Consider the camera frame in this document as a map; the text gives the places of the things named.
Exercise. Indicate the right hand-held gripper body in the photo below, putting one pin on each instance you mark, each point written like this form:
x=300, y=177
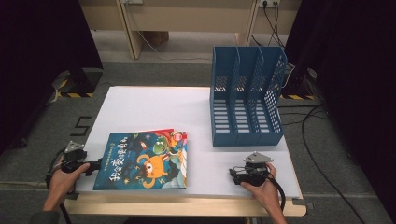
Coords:
x=257, y=174

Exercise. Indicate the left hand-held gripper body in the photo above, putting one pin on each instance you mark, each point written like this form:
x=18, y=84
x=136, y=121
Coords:
x=74, y=155

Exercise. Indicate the blue plastic file rack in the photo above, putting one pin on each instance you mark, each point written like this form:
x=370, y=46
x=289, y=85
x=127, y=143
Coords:
x=246, y=137

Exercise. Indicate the blue cartoon picture book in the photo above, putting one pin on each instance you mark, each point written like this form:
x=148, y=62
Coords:
x=130, y=168

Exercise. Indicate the person's right hand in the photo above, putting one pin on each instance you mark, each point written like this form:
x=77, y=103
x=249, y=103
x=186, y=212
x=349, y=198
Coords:
x=267, y=193

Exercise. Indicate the person's left hand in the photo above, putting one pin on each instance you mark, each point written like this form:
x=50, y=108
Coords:
x=62, y=183

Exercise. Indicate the stand base with hazard tape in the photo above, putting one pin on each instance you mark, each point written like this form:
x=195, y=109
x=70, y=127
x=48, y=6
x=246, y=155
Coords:
x=295, y=90
x=81, y=84

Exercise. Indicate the black curtain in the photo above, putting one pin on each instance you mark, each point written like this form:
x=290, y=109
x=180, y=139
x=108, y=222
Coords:
x=358, y=77
x=37, y=62

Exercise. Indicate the brown cardboard box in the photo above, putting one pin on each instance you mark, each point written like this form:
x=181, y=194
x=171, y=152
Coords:
x=158, y=38

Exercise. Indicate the beige wooden desk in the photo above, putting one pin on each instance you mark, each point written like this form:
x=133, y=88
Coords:
x=186, y=15

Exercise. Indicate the white power strip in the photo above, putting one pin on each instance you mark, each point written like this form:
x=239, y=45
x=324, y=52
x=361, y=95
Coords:
x=133, y=1

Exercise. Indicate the white wall socket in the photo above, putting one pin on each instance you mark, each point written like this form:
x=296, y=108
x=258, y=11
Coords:
x=269, y=2

